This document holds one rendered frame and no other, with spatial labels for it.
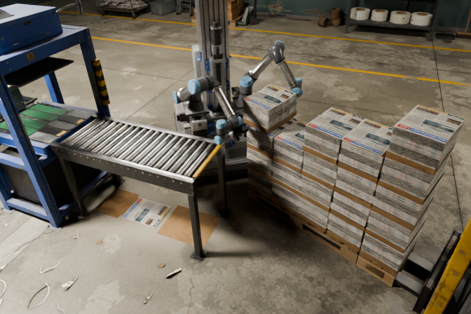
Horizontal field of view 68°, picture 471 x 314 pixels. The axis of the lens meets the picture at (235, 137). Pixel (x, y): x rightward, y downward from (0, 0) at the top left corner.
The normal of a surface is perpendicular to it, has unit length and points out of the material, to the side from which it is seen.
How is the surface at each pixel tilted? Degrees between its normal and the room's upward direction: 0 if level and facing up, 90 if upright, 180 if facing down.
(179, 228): 0
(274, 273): 0
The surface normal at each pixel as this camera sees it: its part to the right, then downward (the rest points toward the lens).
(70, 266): -0.02, -0.84
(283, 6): -0.39, 0.51
